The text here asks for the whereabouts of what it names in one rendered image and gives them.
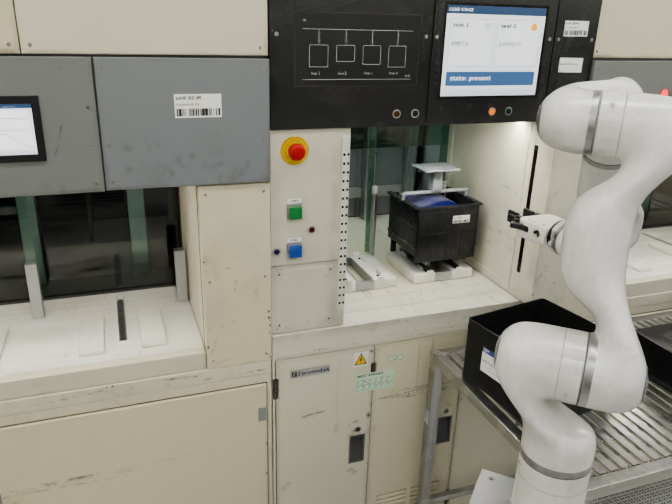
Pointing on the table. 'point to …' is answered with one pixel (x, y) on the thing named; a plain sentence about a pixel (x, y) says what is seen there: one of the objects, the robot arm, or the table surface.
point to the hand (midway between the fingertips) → (520, 216)
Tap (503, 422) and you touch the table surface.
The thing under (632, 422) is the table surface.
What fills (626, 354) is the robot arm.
